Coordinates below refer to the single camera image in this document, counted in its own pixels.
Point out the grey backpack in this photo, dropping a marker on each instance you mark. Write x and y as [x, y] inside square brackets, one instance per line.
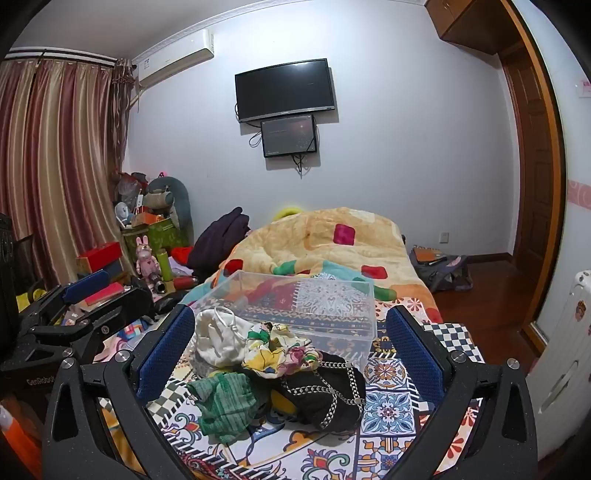
[441, 272]

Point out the red box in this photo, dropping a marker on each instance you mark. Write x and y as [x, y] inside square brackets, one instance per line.
[101, 256]

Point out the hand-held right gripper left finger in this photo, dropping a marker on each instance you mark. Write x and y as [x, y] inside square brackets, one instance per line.
[162, 349]

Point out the white radiator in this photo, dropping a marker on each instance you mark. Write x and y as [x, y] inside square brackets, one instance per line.
[561, 360]

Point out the green gift box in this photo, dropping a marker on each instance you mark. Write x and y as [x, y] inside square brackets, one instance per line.
[157, 235]

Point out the dark purple clothing pile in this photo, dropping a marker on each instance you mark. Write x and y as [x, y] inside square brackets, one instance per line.
[221, 240]

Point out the floral yellow cloth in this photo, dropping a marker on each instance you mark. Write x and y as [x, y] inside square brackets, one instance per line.
[277, 348]

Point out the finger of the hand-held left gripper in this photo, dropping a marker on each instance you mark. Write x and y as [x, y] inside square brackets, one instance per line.
[85, 285]
[122, 300]

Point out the white air conditioner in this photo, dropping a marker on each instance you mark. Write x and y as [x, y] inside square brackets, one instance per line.
[175, 55]

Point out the small wall-mounted monitor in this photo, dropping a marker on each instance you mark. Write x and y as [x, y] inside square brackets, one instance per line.
[288, 136]

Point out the wall-mounted black television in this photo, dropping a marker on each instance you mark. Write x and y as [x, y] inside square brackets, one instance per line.
[284, 90]

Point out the striped red curtain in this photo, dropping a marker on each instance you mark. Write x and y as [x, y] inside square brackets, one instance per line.
[55, 170]

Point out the patterned bed sheet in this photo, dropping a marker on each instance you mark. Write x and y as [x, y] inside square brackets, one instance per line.
[383, 415]

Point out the yellow-green round object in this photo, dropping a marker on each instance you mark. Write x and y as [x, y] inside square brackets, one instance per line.
[286, 212]

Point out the pink rabbit figure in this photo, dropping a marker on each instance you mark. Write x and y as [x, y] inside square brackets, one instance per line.
[147, 261]

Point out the green knitted cloth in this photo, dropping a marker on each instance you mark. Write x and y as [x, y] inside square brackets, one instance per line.
[226, 401]

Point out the yellow patchwork quilt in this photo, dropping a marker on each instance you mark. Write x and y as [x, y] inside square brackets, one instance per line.
[323, 244]

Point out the wooden door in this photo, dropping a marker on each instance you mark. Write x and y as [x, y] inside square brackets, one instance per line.
[531, 175]

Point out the wooden overhead cabinet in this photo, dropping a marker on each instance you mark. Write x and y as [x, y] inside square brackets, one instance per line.
[466, 23]

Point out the grey plush toy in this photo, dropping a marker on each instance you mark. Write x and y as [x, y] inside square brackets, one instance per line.
[168, 196]

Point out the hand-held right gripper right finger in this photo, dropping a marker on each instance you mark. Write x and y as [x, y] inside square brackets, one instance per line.
[414, 350]

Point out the clear plastic storage box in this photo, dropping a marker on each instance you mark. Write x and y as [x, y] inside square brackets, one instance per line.
[304, 300]

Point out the green cylinder bottle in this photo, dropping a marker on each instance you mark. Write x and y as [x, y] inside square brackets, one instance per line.
[164, 265]

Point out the wall socket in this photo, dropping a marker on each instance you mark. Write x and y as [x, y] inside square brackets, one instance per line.
[444, 237]

